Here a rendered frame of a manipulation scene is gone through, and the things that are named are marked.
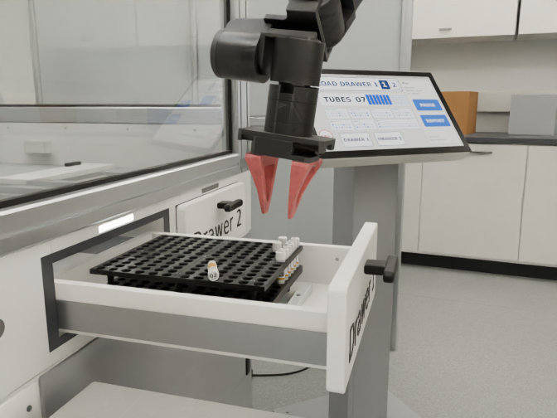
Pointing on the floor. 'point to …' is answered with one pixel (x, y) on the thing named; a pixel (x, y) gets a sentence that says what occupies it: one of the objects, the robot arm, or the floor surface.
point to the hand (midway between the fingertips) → (278, 208)
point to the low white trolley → (149, 405)
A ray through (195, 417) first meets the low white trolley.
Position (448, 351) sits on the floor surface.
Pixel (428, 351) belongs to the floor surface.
